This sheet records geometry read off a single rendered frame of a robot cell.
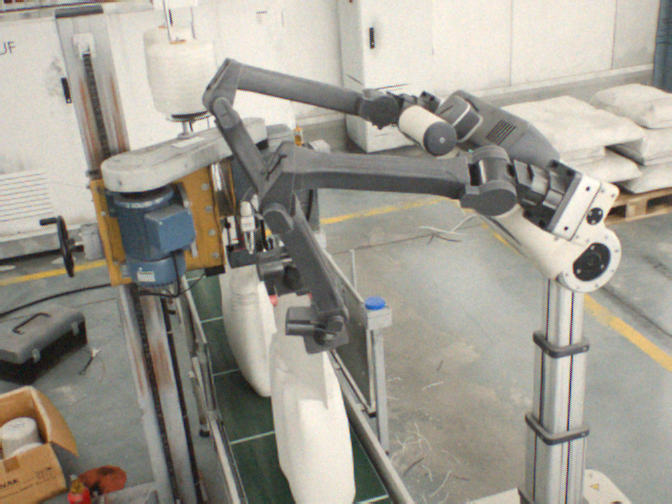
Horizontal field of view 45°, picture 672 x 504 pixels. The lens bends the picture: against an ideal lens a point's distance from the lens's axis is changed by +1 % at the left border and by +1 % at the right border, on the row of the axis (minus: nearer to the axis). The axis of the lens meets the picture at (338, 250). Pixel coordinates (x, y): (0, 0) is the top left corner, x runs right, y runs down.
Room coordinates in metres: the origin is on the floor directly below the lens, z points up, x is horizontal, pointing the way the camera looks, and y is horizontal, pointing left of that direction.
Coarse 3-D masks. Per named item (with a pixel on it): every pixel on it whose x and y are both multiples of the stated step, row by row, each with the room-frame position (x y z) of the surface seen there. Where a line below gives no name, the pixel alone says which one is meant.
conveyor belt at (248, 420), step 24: (192, 288) 3.25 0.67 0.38; (216, 288) 3.23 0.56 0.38; (216, 312) 3.00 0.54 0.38; (216, 336) 2.80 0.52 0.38; (216, 360) 2.62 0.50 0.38; (216, 384) 2.46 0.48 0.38; (240, 384) 2.45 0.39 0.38; (240, 408) 2.30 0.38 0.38; (264, 408) 2.29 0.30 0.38; (240, 432) 2.17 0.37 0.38; (264, 432) 2.16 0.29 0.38; (240, 456) 2.04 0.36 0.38; (264, 456) 2.04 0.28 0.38; (360, 456) 2.00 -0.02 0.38; (264, 480) 1.92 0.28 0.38; (360, 480) 1.89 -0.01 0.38
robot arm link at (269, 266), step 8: (280, 248) 1.82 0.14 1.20; (256, 256) 1.80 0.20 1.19; (264, 256) 1.78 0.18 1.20; (272, 256) 1.78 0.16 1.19; (280, 256) 1.78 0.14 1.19; (256, 264) 1.80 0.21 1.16; (264, 264) 1.78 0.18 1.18; (272, 264) 1.78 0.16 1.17; (280, 264) 1.78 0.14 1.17; (264, 272) 1.76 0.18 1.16; (272, 272) 1.77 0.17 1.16; (280, 272) 1.78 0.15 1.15; (264, 280) 1.77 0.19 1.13
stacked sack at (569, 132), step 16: (592, 112) 4.73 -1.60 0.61; (608, 112) 4.70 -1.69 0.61; (544, 128) 4.45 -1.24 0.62; (560, 128) 4.43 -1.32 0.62; (576, 128) 4.42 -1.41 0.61; (592, 128) 4.42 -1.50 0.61; (608, 128) 4.40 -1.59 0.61; (624, 128) 4.41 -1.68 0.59; (640, 128) 4.44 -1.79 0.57; (560, 144) 4.28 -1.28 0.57; (576, 144) 4.31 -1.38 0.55; (592, 144) 4.34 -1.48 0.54; (608, 144) 4.38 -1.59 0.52
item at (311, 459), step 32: (288, 352) 1.82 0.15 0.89; (288, 384) 1.78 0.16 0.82; (320, 384) 1.69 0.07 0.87; (288, 416) 1.74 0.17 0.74; (320, 416) 1.71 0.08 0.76; (288, 448) 1.76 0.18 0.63; (320, 448) 1.69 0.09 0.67; (288, 480) 1.81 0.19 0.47; (320, 480) 1.69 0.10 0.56; (352, 480) 1.75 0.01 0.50
